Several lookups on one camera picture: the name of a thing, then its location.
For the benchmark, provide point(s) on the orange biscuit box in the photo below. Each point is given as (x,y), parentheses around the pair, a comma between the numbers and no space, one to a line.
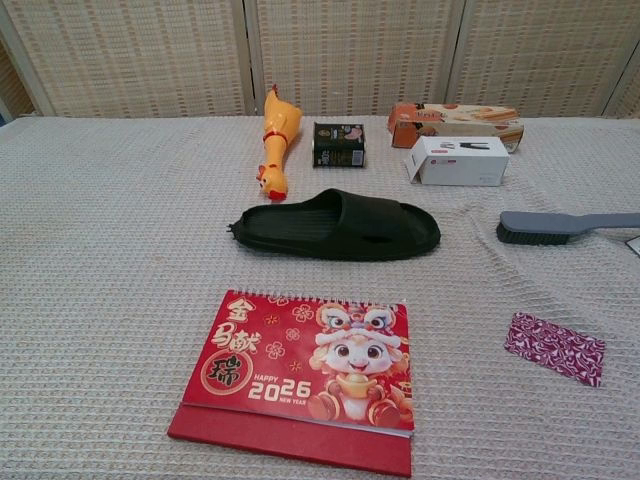
(450,117)

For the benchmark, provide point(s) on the white cardboard product box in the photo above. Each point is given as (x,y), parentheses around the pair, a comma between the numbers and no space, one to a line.
(460,162)

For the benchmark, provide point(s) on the grey cleaning brush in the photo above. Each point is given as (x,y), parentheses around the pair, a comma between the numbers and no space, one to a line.
(535,220)

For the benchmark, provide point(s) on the beige woven tablecloth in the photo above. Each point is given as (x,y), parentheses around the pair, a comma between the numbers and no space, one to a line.
(100,250)

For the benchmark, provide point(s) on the woven folding screen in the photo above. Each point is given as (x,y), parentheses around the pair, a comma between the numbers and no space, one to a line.
(150,50)

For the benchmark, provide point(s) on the yellow rubber chicken toy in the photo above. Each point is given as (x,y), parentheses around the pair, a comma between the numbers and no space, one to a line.
(277,145)

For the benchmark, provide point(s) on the red 2026 desk calendar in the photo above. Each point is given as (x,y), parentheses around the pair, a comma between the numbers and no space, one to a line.
(300,365)

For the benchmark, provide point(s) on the red patterned packet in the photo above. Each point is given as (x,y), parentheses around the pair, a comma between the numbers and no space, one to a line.
(555,350)

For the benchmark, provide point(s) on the black rubber slipper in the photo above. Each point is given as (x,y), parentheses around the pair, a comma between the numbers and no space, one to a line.
(370,220)

